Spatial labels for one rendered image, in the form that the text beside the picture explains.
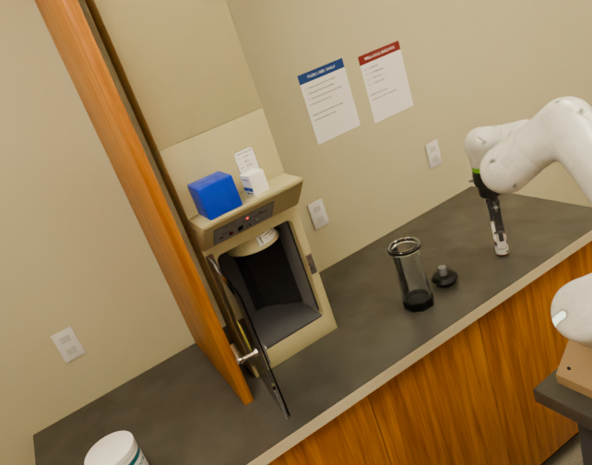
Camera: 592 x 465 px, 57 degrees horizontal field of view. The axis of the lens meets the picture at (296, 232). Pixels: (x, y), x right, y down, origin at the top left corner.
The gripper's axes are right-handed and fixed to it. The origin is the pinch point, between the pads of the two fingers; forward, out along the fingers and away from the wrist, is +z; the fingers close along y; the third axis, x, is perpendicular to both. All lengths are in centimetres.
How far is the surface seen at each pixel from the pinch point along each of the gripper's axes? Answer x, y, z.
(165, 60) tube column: -75, 40, -91
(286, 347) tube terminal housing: -74, 39, 3
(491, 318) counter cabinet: -9.6, 23.6, 16.5
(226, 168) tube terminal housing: -71, 37, -59
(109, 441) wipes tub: -112, 82, -8
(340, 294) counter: -59, 6, 7
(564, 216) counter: 25.7, -18.0, 6.8
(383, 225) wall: -42, -40, 4
